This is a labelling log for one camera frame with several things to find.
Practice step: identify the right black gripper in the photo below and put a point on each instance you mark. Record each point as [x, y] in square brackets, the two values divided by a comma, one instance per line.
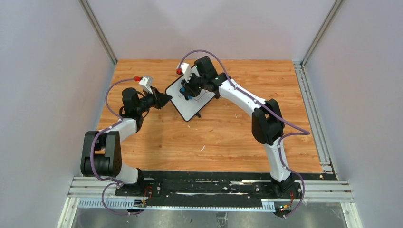
[191, 86]

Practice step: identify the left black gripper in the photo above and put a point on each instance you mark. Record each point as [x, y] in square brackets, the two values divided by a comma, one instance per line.
[155, 98]

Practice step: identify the blue and black eraser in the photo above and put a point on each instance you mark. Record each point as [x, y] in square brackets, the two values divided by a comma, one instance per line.
[187, 94]

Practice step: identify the black framed whiteboard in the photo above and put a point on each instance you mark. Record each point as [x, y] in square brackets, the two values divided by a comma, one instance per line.
[187, 109]

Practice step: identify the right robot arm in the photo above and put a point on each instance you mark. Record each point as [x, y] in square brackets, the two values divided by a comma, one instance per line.
[266, 126]

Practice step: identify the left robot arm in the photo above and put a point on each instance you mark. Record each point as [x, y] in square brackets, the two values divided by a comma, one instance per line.
[102, 154]

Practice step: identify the metal whiteboard stand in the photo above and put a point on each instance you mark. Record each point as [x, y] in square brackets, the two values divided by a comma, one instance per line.
[198, 114]

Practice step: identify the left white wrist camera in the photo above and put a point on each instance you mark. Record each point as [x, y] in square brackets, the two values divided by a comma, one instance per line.
[146, 84]

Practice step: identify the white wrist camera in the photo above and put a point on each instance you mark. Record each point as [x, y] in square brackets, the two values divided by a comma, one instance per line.
[146, 84]
[186, 71]

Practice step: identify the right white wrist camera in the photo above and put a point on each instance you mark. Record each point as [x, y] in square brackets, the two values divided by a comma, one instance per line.
[186, 71]

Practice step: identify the left corner aluminium post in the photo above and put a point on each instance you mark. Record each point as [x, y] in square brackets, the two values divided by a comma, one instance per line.
[87, 9]

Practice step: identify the corner aluminium post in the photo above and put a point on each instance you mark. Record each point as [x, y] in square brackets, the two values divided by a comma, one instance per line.
[87, 9]
[337, 4]

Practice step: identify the aluminium frame rail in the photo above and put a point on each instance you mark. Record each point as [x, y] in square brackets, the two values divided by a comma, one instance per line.
[91, 192]

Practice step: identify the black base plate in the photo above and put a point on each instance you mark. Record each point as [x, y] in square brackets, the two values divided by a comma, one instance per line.
[211, 189]

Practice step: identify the right corner aluminium post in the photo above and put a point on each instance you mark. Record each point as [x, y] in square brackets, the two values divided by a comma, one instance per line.
[337, 4]

